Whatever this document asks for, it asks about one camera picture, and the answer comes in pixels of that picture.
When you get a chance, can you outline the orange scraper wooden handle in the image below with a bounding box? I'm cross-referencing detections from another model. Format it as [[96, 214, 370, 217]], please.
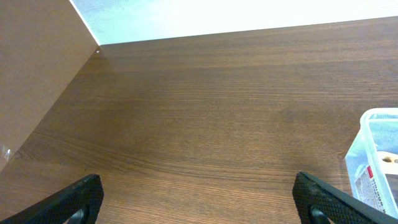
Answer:
[[377, 151, 398, 175]]

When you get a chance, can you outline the clear plastic container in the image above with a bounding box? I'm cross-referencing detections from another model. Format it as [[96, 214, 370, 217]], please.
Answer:
[[345, 108, 397, 218]]

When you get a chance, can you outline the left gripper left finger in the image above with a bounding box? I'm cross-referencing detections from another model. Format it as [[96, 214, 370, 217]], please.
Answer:
[[1, 174, 104, 224]]

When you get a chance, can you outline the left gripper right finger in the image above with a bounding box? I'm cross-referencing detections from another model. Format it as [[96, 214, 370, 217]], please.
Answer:
[[292, 172, 397, 224]]

